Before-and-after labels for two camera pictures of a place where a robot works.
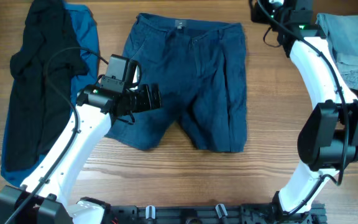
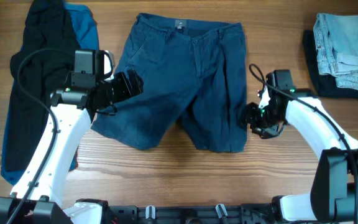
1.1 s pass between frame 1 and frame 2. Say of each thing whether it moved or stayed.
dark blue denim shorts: stayed
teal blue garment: stayed
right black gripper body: moved
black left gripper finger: moved
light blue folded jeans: stayed
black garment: stayed
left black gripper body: moved
